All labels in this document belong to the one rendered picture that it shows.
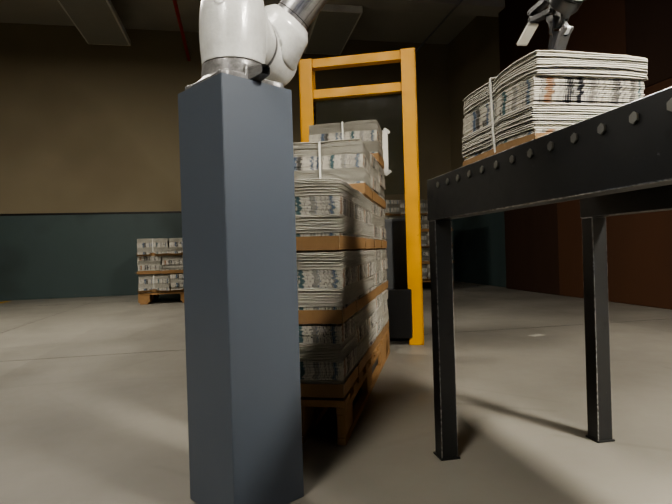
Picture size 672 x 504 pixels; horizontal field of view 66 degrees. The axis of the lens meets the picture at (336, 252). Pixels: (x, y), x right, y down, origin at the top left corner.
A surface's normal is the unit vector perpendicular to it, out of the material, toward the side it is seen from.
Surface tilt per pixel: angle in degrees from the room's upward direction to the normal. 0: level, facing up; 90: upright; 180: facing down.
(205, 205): 90
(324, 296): 90
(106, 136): 90
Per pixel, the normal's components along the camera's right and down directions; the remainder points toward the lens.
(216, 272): -0.72, 0.02
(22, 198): 0.19, 0.00
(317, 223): -0.19, 0.01
